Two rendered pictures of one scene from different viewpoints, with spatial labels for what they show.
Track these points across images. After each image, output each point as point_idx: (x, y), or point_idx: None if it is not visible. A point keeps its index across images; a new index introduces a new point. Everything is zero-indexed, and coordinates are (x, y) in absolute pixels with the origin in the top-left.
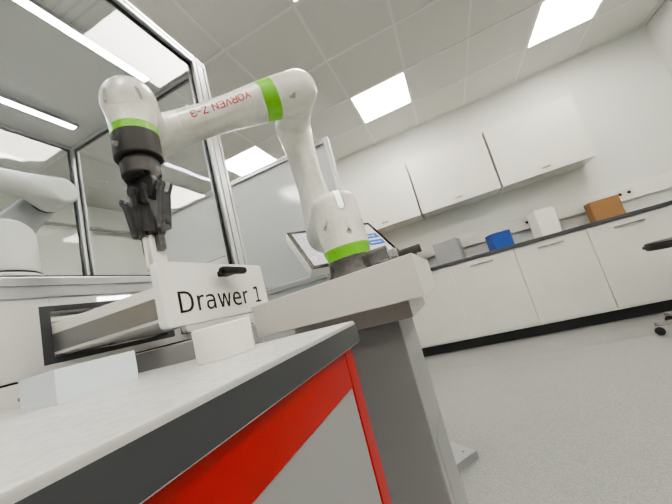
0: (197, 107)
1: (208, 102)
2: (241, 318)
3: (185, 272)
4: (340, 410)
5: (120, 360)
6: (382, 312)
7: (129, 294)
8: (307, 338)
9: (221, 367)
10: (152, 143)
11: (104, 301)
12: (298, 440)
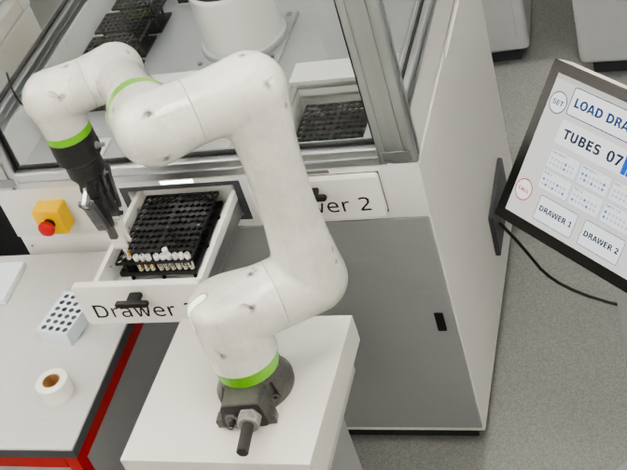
0: (100, 91)
1: (102, 92)
2: (366, 214)
3: (96, 294)
4: (51, 469)
5: (60, 336)
6: None
7: (190, 178)
8: (28, 440)
9: (4, 421)
10: (66, 161)
11: (167, 185)
12: (8, 464)
